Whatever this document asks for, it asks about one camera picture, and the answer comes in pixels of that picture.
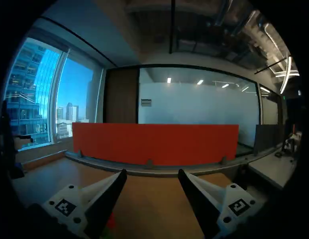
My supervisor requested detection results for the grey desk screen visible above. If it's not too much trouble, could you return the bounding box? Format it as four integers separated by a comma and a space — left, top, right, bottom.
253, 124, 285, 157

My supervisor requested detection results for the red plastic cup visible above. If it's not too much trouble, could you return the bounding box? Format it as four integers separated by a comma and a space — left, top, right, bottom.
106, 214, 117, 230

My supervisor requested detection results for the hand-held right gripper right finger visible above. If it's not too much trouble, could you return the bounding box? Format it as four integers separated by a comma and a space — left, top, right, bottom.
178, 169, 264, 239

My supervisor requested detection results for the white desk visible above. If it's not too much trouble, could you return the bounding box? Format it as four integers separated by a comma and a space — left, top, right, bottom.
248, 147, 299, 191

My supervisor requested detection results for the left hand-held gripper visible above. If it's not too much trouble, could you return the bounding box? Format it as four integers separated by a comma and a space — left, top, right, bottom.
0, 99, 34, 179

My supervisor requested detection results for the red desk screen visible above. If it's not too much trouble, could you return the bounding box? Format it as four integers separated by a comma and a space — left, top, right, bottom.
65, 122, 248, 175

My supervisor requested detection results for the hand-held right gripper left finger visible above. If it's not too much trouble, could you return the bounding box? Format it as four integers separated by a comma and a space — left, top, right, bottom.
42, 169, 128, 239

